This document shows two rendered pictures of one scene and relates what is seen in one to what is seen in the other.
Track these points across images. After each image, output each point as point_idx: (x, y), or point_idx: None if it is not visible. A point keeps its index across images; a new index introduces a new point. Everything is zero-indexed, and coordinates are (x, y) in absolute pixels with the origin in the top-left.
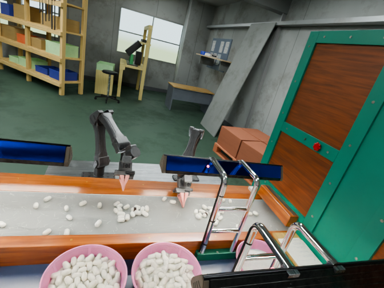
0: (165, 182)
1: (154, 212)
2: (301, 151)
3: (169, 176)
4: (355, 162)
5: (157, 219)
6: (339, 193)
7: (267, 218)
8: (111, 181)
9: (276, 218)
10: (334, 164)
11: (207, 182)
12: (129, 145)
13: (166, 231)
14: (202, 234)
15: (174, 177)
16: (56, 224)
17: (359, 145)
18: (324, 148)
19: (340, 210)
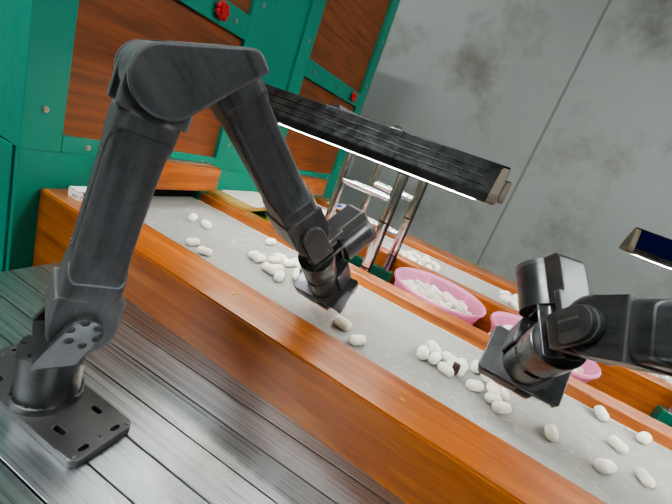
0: (304, 357)
1: (405, 343)
2: (175, 24)
3: (93, 477)
4: (266, 32)
5: (407, 332)
6: None
7: (182, 210)
8: (533, 491)
9: (164, 200)
10: (247, 44)
11: (10, 321)
12: (583, 265)
13: (402, 314)
14: (355, 270)
15: (106, 436)
16: (637, 452)
17: (272, 4)
18: (230, 12)
19: None
